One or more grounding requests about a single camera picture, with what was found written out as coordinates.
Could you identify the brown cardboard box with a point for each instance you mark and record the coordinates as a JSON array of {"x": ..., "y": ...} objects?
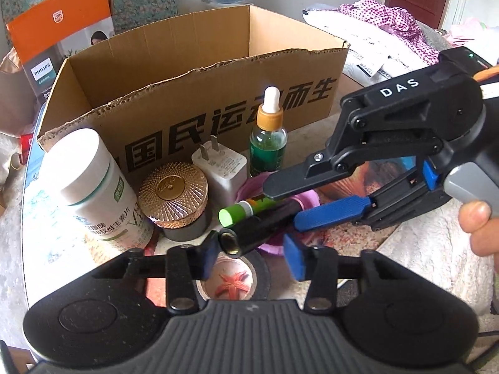
[{"x": 175, "y": 58}]

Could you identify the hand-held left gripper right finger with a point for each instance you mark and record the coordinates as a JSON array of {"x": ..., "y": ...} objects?
[{"x": 294, "y": 258}]

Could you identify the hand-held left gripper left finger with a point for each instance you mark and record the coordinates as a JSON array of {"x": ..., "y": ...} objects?
[{"x": 208, "y": 256}]

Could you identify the orange appliance box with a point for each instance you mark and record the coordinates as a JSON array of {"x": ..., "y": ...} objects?
[{"x": 58, "y": 19}]

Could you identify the black flashlight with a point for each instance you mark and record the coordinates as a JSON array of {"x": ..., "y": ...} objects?
[{"x": 253, "y": 230}]

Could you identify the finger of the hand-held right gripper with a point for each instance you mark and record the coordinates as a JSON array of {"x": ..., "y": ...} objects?
[
  {"x": 290, "y": 183},
  {"x": 331, "y": 213}
]

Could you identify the person's right hand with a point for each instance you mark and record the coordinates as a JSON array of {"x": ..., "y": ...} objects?
[{"x": 477, "y": 226}]

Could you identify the pink patterned cloth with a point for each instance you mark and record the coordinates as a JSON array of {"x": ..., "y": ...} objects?
[{"x": 393, "y": 19}]

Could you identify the green dropper bottle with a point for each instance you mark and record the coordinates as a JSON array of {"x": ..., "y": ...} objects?
[{"x": 269, "y": 146}]

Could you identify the pink plastic bowl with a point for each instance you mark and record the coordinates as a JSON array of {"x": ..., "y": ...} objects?
[{"x": 308, "y": 199}]

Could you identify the white supplement bottle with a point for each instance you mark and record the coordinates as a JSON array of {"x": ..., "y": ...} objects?
[{"x": 89, "y": 171}]

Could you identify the gold lid cosmetic jar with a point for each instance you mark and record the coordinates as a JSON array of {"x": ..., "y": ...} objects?
[{"x": 173, "y": 191}]

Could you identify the small white pump bottle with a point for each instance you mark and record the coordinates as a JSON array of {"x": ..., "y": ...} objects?
[{"x": 222, "y": 177}]

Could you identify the black tape roll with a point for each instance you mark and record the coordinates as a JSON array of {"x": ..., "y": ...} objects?
[{"x": 262, "y": 269}]

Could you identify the white plastic bag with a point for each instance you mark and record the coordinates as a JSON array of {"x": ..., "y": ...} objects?
[{"x": 351, "y": 43}]

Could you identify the red packet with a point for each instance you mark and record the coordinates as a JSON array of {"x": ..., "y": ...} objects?
[{"x": 25, "y": 142}]

